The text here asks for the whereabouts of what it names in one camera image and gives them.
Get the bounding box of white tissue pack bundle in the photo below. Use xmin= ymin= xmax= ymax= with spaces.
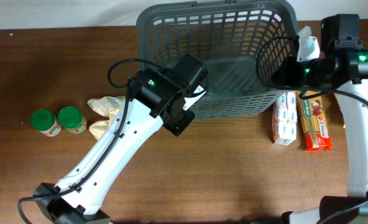
xmin=272 ymin=91 xmax=298 ymax=146

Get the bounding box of grey plastic shopping basket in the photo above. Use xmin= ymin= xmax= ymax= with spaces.
xmin=136 ymin=0 xmax=300 ymax=119

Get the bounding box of orange spaghetti packet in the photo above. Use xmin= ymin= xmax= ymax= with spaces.
xmin=296 ymin=91 xmax=332 ymax=151

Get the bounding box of cream plastic food bag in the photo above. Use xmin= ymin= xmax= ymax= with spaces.
xmin=87 ymin=96 xmax=125 ymax=140

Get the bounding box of green lid jar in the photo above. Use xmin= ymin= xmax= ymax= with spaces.
xmin=57 ymin=106 xmax=87 ymax=134
xmin=31 ymin=109 xmax=62 ymax=137

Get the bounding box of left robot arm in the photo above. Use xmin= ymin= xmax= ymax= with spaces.
xmin=18 ymin=54 xmax=208 ymax=223

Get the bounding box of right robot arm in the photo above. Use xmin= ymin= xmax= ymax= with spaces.
xmin=270 ymin=14 xmax=368 ymax=223

